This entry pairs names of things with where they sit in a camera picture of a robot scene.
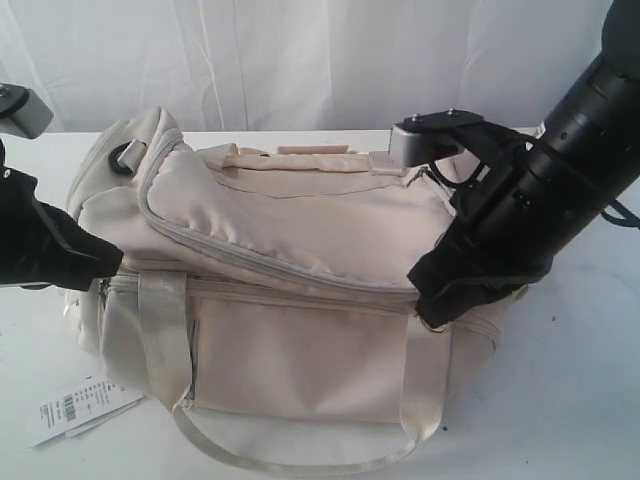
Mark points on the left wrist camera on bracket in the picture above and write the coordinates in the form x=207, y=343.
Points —
x=23, y=113

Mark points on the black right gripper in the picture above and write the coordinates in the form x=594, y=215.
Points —
x=512, y=219

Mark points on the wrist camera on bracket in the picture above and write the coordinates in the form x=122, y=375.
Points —
x=23, y=113
x=421, y=139

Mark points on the white backdrop curtain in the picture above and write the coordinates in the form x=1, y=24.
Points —
x=296, y=65

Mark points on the white paper hang tag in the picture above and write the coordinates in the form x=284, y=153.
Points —
x=53, y=415

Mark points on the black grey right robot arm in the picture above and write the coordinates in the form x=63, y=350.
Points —
x=599, y=115

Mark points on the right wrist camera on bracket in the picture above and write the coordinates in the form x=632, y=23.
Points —
x=421, y=139

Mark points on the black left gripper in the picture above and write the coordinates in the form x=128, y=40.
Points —
x=71, y=258

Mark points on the cream fabric duffel bag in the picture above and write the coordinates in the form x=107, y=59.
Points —
x=269, y=285

